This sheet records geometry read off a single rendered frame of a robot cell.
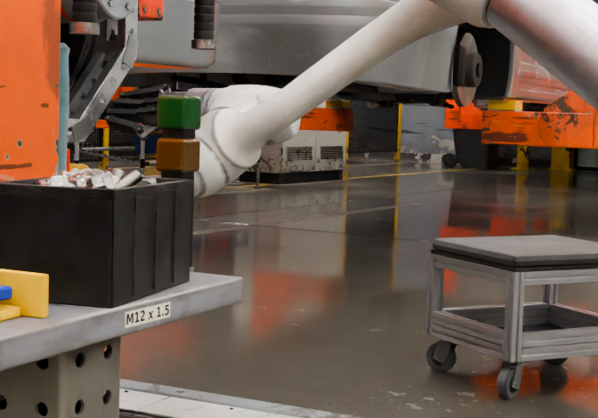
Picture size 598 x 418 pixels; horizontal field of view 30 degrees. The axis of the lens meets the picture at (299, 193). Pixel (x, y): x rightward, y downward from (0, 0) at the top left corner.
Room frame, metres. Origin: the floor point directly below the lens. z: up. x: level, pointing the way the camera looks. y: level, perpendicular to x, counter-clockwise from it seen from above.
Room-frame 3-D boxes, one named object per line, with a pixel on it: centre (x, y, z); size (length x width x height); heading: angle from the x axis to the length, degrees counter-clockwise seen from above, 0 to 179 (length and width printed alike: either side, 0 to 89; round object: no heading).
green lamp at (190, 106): (1.32, 0.14, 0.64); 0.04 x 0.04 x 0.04; 64
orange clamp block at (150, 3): (2.18, 0.33, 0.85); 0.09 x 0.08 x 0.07; 154
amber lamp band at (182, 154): (1.32, 0.14, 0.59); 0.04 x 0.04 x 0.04; 64
